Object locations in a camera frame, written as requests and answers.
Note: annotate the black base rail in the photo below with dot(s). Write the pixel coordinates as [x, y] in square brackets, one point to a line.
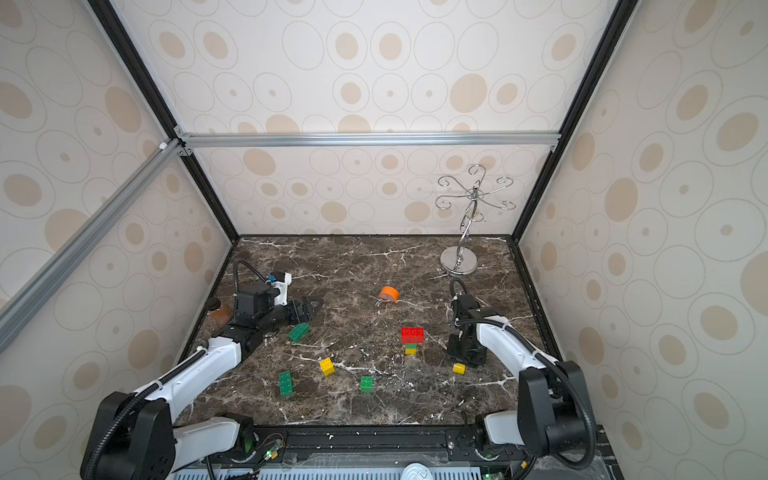
[383, 452]

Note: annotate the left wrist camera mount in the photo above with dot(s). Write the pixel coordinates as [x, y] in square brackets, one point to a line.
[280, 281]

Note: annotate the aluminium left diagonal rail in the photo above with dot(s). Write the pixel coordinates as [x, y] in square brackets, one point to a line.
[38, 290]

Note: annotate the aluminium horizontal back rail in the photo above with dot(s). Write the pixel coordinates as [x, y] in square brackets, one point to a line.
[362, 140]

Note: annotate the yellow rounded lego brick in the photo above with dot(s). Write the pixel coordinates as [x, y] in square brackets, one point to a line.
[327, 366]

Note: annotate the black vertical frame post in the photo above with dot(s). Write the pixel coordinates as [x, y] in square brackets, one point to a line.
[107, 17]
[618, 21]

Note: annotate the black vertical frame post left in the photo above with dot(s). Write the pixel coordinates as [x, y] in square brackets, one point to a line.
[107, 17]

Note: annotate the brown cup at left wall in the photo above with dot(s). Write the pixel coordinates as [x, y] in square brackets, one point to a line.
[218, 312]

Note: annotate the chrome jewelry stand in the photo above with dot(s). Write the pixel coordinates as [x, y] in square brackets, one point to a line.
[460, 260]

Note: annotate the black vertical frame post right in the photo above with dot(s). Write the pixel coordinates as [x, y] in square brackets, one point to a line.
[618, 21]

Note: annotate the green long lego brick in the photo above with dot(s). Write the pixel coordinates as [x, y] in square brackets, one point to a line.
[285, 384]
[298, 332]

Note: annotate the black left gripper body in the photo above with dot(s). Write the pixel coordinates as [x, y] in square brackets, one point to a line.
[275, 319]

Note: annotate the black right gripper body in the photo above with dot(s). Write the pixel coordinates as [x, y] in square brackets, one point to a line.
[461, 351]

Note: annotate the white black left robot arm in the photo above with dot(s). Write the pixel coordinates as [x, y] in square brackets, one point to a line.
[134, 435]

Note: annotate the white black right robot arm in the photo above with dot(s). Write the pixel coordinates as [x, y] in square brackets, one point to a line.
[554, 416]

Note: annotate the red long lego brick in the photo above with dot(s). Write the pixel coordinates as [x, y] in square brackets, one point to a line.
[412, 335]

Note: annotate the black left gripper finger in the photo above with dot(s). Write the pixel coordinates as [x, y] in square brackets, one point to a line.
[300, 317]
[308, 305]

